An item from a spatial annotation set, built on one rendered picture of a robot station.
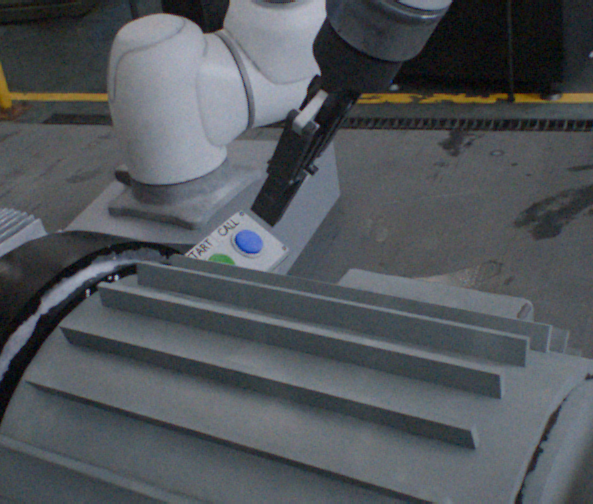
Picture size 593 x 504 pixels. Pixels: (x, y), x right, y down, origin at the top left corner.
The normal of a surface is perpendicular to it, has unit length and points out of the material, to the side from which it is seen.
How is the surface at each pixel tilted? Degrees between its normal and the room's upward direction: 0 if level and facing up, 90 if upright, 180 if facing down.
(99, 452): 40
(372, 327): 75
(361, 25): 91
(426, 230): 0
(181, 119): 90
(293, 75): 105
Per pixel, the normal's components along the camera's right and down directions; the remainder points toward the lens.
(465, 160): -0.14, -0.87
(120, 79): -0.63, 0.18
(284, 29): 0.05, 0.24
